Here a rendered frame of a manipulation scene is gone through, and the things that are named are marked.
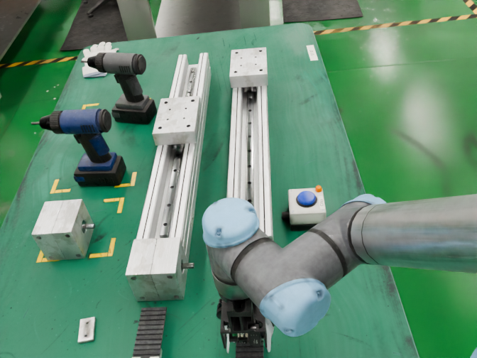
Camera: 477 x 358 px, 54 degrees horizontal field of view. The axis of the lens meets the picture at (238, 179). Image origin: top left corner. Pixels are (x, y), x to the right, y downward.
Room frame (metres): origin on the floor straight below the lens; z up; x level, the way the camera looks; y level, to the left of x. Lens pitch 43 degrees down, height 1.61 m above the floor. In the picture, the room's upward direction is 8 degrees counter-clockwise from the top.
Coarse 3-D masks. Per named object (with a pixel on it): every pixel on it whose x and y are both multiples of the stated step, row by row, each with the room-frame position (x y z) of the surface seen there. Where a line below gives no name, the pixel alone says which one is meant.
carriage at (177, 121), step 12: (168, 108) 1.07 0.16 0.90; (180, 108) 1.06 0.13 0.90; (192, 108) 1.05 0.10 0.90; (156, 120) 1.02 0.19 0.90; (168, 120) 1.01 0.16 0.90; (180, 120) 1.01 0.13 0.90; (192, 120) 1.00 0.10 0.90; (156, 132) 0.97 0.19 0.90; (168, 132) 0.96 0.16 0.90; (180, 132) 0.96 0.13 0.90; (192, 132) 0.95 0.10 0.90; (156, 144) 0.96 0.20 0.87; (168, 144) 0.96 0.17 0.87; (180, 144) 0.97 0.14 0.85
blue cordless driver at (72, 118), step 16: (64, 112) 0.97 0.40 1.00; (80, 112) 0.96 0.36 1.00; (96, 112) 0.95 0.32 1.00; (48, 128) 0.96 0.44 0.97; (64, 128) 0.94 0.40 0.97; (80, 128) 0.93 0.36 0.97; (96, 128) 0.93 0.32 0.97; (96, 144) 0.95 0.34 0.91; (80, 160) 0.97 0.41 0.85; (96, 160) 0.95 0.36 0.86; (112, 160) 0.95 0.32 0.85; (80, 176) 0.94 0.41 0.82; (96, 176) 0.93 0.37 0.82; (112, 176) 0.92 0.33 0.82
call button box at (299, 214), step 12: (288, 192) 0.76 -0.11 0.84; (288, 204) 0.76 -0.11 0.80; (300, 204) 0.71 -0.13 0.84; (312, 204) 0.71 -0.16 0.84; (324, 204) 0.71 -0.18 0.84; (288, 216) 0.72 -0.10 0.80; (300, 216) 0.69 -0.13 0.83; (312, 216) 0.68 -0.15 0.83; (324, 216) 0.68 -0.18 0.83; (300, 228) 0.69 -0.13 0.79
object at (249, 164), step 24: (240, 96) 1.14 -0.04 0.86; (264, 96) 1.13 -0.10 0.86; (240, 120) 1.03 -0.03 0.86; (264, 120) 1.01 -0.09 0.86; (240, 144) 0.93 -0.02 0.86; (264, 144) 0.91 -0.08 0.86; (240, 168) 0.85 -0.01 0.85; (264, 168) 0.82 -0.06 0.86; (240, 192) 0.78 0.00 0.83; (264, 192) 0.74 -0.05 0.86; (264, 216) 0.67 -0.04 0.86
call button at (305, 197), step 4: (300, 192) 0.74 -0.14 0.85; (304, 192) 0.73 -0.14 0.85; (308, 192) 0.73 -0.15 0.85; (312, 192) 0.73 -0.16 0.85; (300, 196) 0.73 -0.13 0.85; (304, 196) 0.72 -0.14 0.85; (308, 196) 0.72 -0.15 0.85; (312, 196) 0.72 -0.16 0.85; (300, 200) 0.71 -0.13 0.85; (304, 200) 0.71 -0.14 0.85; (308, 200) 0.71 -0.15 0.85; (312, 200) 0.71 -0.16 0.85; (304, 204) 0.71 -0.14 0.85; (308, 204) 0.70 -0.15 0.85
